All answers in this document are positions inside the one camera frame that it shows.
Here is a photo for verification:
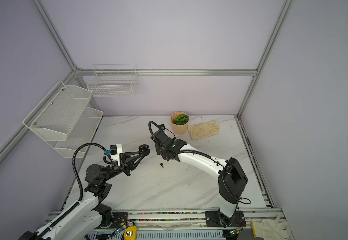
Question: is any black round charging case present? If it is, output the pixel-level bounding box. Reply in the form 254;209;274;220
139;144;151;156

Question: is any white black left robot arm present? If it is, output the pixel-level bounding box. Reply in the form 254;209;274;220
20;143;150;240

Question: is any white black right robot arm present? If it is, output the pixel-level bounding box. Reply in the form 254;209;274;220
151;130;248;219

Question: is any orange pot with green plant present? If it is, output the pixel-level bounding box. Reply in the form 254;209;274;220
171;112;189;135

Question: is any white mesh lower shelf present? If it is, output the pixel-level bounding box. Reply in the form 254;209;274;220
54;108;103;159

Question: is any white mesh shelf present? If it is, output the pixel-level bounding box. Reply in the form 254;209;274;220
22;81;93;142
54;108;103;159

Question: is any yellow tag box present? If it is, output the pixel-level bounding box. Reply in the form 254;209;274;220
124;226;137;240

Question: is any white mesh upper shelf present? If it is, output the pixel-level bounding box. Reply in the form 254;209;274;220
22;81;93;142

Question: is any white glove yellow cuff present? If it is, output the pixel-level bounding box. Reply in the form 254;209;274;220
251;215;292;240

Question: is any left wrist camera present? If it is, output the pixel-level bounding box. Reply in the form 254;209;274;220
104;144;123;165

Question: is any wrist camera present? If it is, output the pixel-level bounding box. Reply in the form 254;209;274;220
159;124;166;131
104;144;123;165

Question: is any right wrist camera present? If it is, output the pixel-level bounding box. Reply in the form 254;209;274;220
159;124;166;131

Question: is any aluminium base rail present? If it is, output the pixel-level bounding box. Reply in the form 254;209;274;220
43;208;285;232

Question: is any white wire basket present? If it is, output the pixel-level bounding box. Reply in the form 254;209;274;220
87;65;139;97

